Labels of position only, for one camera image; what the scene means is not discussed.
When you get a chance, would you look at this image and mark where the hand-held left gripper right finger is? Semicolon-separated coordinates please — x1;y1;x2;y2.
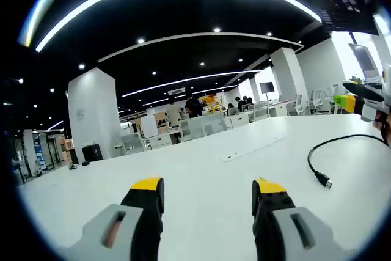
250;177;352;261

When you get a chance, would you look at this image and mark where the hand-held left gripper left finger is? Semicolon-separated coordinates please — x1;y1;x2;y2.
65;177;166;261

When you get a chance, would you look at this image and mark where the black data cable USB plug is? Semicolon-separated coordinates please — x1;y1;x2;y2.
307;134;390;191

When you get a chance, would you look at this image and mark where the person's right hand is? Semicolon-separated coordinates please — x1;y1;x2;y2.
372;111;391;147

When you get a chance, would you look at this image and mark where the tilted grey screen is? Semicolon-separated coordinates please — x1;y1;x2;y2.
348;42;384;80

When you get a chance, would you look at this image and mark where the small black floor object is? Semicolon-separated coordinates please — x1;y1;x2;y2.
68;160;90;171

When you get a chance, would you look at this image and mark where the black box case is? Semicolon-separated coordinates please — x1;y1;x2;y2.
81;143;104;163

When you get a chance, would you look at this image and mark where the black television on stand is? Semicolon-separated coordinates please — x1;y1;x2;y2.
259;81;276;102

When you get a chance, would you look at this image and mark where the white drawer cabinet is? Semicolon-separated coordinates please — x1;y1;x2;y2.
148;132;175;149

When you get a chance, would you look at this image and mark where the white mesh office chair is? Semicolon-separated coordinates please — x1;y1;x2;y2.
179;112;228;143

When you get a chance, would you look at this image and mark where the yellow machine frame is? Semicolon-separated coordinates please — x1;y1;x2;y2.
197;94;226;116

